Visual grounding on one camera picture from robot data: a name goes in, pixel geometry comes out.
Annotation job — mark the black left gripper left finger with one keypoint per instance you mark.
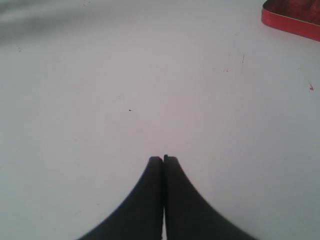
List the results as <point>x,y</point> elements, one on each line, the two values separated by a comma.
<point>140,216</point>

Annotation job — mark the red ink pad tin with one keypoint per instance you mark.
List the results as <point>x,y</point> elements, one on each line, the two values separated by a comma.
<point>299,17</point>

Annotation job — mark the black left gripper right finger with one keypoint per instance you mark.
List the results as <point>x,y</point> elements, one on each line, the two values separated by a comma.
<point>188,216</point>

